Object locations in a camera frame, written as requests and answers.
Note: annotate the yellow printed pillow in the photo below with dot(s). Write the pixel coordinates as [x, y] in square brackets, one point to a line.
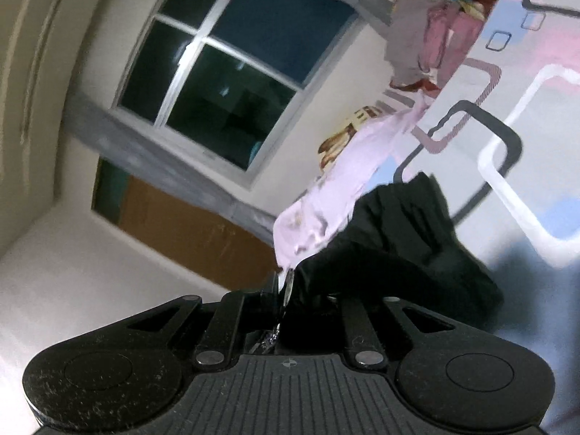
[349, 131]

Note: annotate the grey curtain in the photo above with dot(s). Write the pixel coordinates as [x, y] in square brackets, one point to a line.
[149, 154]
[371, 4]

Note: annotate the sliding glass window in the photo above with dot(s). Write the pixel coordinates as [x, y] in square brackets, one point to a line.
[235, 54]

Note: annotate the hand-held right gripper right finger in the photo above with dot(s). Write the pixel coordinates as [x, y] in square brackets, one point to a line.
[360, 326]

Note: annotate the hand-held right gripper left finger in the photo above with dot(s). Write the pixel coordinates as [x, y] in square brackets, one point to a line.
[226, 321]

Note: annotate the black puffer jacket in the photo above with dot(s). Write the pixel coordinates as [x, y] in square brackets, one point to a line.
[398, 244]

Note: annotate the grey folded cloth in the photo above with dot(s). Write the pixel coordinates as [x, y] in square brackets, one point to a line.
[408, 40]

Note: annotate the pink blanket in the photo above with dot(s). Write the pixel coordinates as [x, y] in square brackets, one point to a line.
[353, 163]

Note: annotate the brown wooden door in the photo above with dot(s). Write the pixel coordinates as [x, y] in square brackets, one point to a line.
[181, 222]

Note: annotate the pink folded cloth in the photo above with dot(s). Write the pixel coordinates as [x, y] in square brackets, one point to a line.
[453, 36]

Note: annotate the bed with patterned sheet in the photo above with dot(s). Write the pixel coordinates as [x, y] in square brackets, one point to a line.
[521, 99]

